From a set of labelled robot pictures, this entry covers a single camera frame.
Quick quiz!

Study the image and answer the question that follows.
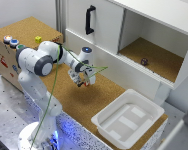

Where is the purple block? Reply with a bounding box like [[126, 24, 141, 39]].
[[140, 57, 149, 67]]

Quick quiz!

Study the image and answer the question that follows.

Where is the yellow block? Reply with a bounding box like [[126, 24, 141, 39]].
[[34, 35, 43, 44]]

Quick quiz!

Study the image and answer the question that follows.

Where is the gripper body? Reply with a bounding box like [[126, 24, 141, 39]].
[[67, 66, 97, 87]]

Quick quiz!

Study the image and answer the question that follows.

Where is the white cabinet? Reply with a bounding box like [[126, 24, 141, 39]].
[[64, 0, 188, 108]]

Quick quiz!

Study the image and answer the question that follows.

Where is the green button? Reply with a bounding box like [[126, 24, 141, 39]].
[[15, 43, 27, 51]]

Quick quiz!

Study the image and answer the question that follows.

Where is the white sliding door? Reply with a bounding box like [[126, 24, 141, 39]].
[[66, 0, 125, 56]]

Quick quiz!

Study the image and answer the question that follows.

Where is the blue button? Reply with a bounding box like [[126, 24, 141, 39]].
[[9, 38, 20, 48]]

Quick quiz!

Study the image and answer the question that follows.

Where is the red button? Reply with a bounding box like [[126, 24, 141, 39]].
[[2, 34, 13, 45]]

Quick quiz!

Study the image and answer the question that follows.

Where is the black door handle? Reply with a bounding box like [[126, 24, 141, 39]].
[[84, 4, 97, 36]]

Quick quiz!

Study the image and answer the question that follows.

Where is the green cable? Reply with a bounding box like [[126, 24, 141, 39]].
[[28, 43, 109, 150]]

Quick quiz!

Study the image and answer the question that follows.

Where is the white plastic box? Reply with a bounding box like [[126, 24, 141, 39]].
[[90, 88, 166, 150]]

